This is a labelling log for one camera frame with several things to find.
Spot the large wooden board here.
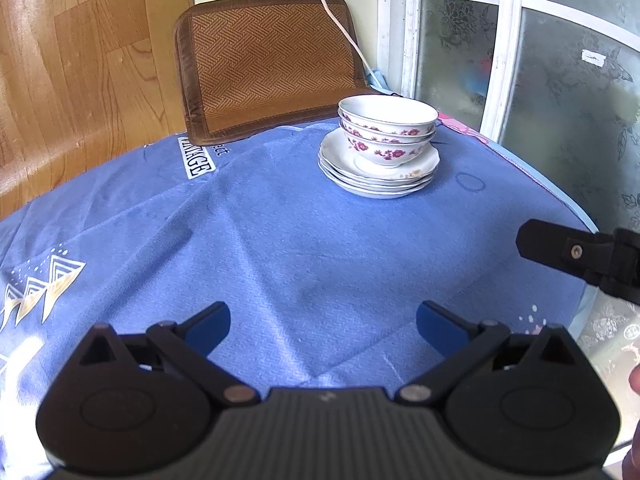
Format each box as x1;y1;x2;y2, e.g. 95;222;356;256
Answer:
0;0;196;221

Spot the person's right hand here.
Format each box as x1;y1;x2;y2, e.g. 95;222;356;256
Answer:
621;365;640;480

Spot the clear lace table cover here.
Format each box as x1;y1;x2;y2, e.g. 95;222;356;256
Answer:
575;287;640;456

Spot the light blue cloth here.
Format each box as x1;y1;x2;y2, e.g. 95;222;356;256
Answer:
366;66;403;97

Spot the white cable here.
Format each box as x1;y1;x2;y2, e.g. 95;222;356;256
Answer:
298;0;377;83

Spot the white framed frosted window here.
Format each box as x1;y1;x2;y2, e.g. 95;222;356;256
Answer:
377;0;640;241

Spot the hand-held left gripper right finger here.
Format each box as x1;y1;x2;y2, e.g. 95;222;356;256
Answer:
394;301;585;406

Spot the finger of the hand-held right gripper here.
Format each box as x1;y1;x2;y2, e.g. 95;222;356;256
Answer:
517;220;640;306

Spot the brown woven seat mat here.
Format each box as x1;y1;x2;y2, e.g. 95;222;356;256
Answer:
173;0;371;146

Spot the blue printed tablecloth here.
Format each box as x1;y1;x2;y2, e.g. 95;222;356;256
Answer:
0;119;598;476

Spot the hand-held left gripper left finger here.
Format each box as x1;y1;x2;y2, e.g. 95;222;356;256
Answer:
74;302;262;407

